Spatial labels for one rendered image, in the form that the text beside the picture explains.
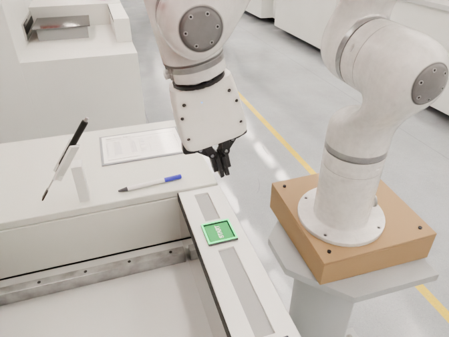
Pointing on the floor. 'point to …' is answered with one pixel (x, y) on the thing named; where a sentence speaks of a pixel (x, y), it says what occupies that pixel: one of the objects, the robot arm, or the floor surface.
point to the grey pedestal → (337, 289)
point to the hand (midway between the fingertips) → (220, 162)
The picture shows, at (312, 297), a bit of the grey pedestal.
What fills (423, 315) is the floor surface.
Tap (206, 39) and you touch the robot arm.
